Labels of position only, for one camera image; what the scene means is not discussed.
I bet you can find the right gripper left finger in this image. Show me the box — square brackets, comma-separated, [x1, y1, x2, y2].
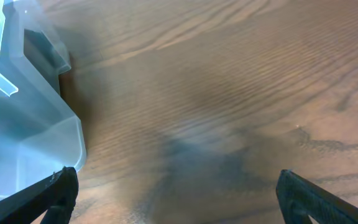
[0, 167, 79, 224]

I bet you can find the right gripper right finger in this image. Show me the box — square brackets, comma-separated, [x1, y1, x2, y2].
[276, 169, 358, 224]

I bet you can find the clear plastic storage bin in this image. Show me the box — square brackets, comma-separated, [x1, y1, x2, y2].
[0, 0, 86, 201]

